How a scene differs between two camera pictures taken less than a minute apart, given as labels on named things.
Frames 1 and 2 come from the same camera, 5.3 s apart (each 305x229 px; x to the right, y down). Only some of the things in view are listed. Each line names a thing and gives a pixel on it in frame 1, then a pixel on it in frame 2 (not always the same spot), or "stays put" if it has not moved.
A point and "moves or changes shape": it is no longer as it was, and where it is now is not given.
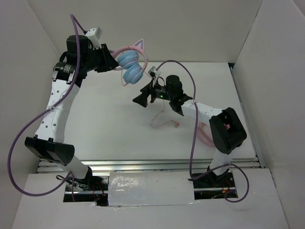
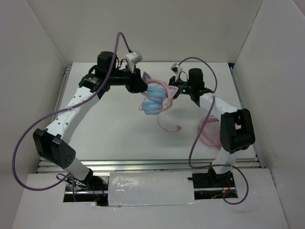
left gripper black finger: (109, 62) to (141, 85)
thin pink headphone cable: (176, 123) to (178, 127)
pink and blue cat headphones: (132, 61) moves or changes shape
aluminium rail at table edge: (257, 151) stays put
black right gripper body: (161, 93) to (184, 88)
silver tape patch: (151, 188) stays put
